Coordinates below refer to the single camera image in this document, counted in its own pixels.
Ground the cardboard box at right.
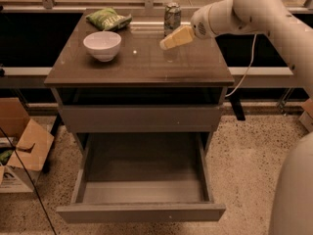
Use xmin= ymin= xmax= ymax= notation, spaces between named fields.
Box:
xmin=299 ymin=99 xmax=313 ymax=132

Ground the white cable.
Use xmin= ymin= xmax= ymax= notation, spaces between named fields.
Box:
xmin=224 ymin=33 xmax=258 ymax=99

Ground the grey drawer cabinet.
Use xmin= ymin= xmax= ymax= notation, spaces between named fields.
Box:
xmin=43 ymin=7 xmax=235 ymax=224

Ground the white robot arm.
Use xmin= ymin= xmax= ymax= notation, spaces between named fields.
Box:
xmin=159 ymin=0 xmax=313 ymax=235

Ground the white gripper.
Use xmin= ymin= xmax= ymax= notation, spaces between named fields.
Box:
xmin=159 ymin=5 xmax=216 ymax=50

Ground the green chip bag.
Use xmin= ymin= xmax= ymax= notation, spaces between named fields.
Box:
xmin=86 ymin=8 xmax=132 ymax=31

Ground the closed grey top drawer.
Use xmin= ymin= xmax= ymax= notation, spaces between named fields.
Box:
xmin=59 ymin=105 xmax=222 ymax=133

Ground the open grey middle drawer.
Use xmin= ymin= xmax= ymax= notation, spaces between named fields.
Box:
xmin=57 ymin=132 xmax=226 ymax=223

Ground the black cable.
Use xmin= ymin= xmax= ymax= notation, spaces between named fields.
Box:
xmin=0 ymin=127 xmax=58 ymax=235

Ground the white ceramic bowl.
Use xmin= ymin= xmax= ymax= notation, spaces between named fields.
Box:
xmin=83 ymin=31 xmax=121 ymax=62

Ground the brown cardboard box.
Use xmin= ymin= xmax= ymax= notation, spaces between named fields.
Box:
xmin=0 ymin=98 xmax=54 ymax=193

